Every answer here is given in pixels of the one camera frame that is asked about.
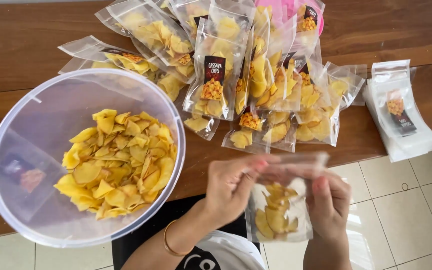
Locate heap of yellow chips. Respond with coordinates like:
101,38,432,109
53,109,178,221

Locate pile of filled chip packets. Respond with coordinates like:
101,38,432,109
57,0,369,155

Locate pink plastic container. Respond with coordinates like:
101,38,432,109
255,0,325,37

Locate single empty labelled pouch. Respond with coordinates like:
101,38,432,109
0,129,48,195

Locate stack of empty labelled pouches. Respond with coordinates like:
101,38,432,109
364,59,432,163

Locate gold bracelet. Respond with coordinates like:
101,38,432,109
163,219,195,257

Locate person's left hand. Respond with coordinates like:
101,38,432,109
204,154,281,229

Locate clear chip pouch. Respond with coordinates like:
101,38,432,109
244,151,331,243

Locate clear round plastic bowl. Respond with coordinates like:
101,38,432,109
0,68,187,248

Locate person's right hand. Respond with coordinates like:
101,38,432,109
299,168,352,241

